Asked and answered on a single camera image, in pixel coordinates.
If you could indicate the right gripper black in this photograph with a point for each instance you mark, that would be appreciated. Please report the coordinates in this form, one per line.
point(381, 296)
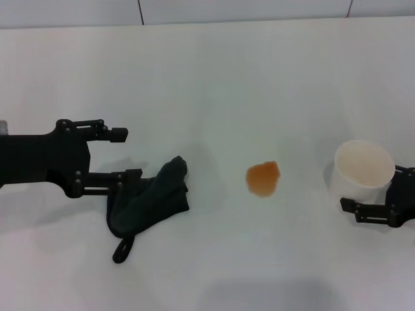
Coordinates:
point(405, 197)

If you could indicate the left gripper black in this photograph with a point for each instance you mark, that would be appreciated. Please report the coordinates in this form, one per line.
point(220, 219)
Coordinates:
point(39, 158)

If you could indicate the white paper cup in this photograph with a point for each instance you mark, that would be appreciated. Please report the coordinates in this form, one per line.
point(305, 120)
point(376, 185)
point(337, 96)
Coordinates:
point(350, 191)

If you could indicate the dark blue rag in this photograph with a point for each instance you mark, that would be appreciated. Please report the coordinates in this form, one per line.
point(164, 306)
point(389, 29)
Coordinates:
point(152, 201)

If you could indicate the orange brown liquid stain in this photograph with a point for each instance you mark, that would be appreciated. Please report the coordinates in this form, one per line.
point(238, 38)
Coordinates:
point(262, 179)

